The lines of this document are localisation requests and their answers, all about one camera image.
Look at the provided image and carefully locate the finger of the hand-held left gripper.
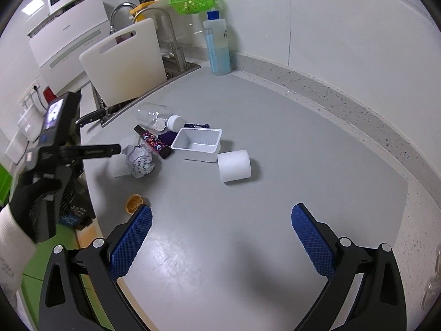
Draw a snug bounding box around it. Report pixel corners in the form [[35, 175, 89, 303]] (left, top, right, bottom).
[[59, 144, 122, 161]]

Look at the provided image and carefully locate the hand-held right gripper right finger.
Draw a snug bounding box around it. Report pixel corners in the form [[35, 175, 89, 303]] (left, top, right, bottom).
[[290, 203, 407, 331]]

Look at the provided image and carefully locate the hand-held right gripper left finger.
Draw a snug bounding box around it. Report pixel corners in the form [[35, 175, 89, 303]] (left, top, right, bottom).
[[37, 205, 154, 331]]

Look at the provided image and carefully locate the clear plastic bottle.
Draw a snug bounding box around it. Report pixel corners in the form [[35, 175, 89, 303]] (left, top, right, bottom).
[[136, 103, 175, 132]]

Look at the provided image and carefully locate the person's left forearm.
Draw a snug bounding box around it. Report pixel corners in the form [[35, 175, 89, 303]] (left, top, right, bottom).
[[0, 204, 39, 295]]

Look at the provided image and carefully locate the person's left hand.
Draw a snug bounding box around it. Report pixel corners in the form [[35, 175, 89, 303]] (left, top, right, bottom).
[[10, 177, 63, 240]]

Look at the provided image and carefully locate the brown nut shell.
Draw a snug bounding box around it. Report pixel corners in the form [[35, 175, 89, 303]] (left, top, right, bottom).
[[124, 194, 147, 216]]

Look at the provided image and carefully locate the dark patterned wrapper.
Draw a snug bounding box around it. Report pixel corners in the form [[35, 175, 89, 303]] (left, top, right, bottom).
[[134, 126, 173, 161]]

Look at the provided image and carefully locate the dark box with blue label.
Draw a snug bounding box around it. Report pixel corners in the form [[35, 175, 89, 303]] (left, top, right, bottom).
[[60, 205, 96, 230]]

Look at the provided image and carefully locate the purple wrapper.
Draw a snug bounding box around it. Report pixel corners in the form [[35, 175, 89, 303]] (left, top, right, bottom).
[[160, 122, 211, 147]]

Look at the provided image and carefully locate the white dishwasher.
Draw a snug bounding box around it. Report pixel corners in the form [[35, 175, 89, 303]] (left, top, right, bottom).
[[28, 2, 115, 94]]

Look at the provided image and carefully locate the white bottle cap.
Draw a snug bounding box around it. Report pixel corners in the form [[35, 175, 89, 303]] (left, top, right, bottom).
[[166, 115, 186, 132]]

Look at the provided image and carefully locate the white cutting board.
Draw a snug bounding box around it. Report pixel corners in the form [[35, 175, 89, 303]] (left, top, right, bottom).
[[79, 18, 166, 106]]

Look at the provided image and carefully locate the white plastic container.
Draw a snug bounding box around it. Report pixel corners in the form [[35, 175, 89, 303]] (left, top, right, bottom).
[[170, 127, 223, 164]]

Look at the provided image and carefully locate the toilet paper roll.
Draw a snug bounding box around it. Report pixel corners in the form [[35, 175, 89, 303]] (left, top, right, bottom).
[[217, 149, 253, 184]]

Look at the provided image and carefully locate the tall steel faucet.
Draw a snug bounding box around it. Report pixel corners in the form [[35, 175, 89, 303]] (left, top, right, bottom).
[[133, 7, 189, 73]]

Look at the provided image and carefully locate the small chrome faucet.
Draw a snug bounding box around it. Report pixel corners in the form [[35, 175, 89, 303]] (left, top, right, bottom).
[[109, 2, 138, 32]]

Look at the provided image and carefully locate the yellow cloth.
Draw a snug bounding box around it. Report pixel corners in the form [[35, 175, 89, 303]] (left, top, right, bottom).
[[130, 2, 153, 17]]

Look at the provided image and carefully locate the blue liquid bottle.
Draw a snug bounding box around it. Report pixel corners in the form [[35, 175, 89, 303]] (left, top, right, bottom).
[[202, 10, 232, 76]]

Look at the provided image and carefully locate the green plastic basket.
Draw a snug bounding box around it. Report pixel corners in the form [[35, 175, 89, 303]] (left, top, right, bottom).
[[168, 0, 223, 16]]

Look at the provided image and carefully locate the white wall organizer box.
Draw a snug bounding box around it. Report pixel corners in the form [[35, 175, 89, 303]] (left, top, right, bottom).
[[5, 132, 30, 163], [17, 105, 44, 143]]

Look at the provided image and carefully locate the black handled knife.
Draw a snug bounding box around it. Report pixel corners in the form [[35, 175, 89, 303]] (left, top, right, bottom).
[[75, 105, 120, 128]]

